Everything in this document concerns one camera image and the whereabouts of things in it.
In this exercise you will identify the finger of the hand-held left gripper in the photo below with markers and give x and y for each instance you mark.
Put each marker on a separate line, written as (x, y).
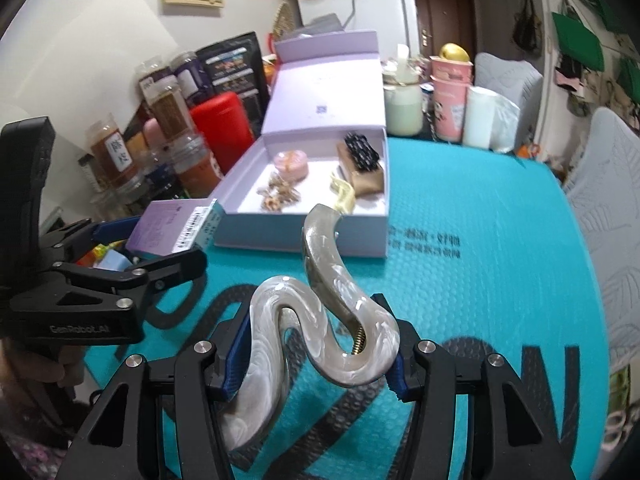
(170, 270)
(112, 230)

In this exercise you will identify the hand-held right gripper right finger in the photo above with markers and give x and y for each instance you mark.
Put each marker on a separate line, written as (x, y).
(398, 377)

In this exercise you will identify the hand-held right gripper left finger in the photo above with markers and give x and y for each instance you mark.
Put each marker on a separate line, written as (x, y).
(234, 360)

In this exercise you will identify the small purple carton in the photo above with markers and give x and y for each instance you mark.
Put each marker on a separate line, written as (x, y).
(165, 227)

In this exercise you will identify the marbled wavy hair claw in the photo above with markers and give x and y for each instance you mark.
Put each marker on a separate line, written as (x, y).
(272, 320)

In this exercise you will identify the clear ornamented hair claw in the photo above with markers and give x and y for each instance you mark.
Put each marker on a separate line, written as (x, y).
(277, 195)

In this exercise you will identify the pink round compact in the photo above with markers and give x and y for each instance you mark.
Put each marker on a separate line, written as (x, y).
(295, 172)

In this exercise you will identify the clear round blush compact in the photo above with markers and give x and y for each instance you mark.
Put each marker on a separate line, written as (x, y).
(287, 156)

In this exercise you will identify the gold box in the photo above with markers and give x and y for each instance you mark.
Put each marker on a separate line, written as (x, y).
(367, 180)

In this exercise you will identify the black polka dot hair bow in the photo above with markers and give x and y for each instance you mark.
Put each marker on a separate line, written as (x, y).
(362, 152)

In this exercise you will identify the lavender gift box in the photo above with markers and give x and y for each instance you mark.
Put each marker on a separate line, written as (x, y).
(325, 90)

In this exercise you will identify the person's left hand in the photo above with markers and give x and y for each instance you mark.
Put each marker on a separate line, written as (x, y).
(25, 372)

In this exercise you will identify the white and blue power bank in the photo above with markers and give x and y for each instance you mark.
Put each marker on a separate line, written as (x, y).
(116, 261)

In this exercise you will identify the tall jar with white label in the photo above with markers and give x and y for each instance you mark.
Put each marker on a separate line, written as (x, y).
(112, 155)

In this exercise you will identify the jar with dark blue label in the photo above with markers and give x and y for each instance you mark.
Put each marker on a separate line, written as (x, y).
(160, 170)

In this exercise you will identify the pink canister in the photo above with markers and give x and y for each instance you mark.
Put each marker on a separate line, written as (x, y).
(154, 135)

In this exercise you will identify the wide jar with brown contents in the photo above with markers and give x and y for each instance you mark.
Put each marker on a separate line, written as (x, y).
(197, 170)

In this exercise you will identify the jar with brown label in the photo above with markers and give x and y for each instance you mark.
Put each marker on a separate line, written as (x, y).
(170, 107)

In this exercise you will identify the teal bubble mailer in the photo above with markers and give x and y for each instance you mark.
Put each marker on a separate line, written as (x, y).
(475, 260)

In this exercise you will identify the red canister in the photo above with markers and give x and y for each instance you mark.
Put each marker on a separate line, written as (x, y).
(222, 125)

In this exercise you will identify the jar with dark contents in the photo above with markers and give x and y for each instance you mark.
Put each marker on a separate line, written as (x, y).
(187, 77)

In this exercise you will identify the black coffee pouch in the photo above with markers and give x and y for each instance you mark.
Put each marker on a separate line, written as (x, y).
(232, 67)

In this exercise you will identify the floral patterned cloth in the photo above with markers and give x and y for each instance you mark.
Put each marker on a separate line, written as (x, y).
(30, 450)

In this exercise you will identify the grey leaf-pattern chair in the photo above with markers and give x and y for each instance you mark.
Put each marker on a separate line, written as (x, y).
(610, 240)
(510, 80)

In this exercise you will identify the white tissue roll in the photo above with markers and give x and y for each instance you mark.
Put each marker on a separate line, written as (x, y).
(482, 120)

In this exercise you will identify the woven straw fan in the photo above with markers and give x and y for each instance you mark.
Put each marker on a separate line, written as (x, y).
(285, 20)

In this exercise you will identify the pink panda paper cup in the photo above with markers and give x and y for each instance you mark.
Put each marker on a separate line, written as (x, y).
(450, 110)

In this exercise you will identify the grey foil pouch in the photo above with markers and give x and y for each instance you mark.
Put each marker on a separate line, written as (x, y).
(322, 25)

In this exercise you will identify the white fridge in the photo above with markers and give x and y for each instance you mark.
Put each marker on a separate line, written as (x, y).
(380, 15)

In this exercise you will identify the yellow pear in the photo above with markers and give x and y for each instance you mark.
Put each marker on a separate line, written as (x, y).
(454, 51)

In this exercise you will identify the brown door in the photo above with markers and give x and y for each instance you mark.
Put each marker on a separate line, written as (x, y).
(442, 10)

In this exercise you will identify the dark hanging bag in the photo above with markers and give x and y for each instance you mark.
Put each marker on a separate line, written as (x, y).
(527, 25)

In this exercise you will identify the green tote bag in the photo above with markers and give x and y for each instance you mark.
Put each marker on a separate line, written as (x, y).
(630, 75)
(577, 40)
(612, 0)

